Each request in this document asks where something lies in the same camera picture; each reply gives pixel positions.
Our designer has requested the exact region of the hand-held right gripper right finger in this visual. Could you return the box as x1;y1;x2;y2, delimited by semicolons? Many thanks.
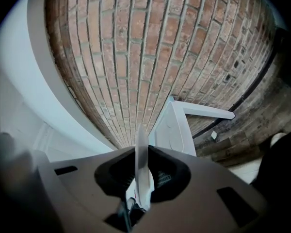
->
147;145;192;203

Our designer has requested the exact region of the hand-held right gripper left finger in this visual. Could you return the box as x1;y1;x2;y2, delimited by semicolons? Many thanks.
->
94;147;146;233

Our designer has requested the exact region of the white table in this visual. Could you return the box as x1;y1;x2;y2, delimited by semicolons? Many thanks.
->
149;95;236;156

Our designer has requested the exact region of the person's white shirt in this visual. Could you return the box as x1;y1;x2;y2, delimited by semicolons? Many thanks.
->
0;131;39;233

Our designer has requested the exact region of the person's leg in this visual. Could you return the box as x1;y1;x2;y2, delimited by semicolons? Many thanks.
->
252;127;291;187

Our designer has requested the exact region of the person's white shoe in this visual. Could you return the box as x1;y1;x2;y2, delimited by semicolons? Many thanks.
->
269;132;288;148

